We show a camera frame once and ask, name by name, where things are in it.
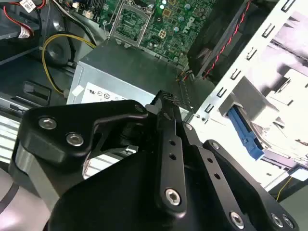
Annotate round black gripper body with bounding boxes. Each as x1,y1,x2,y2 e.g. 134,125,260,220
47,149,232,231

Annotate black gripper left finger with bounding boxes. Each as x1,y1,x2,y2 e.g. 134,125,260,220
14,90,188,218

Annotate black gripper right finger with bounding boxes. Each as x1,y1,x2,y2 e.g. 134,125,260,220
179,105,299,231

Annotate hard disk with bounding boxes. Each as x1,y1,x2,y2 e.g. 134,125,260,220
227,107,308,162

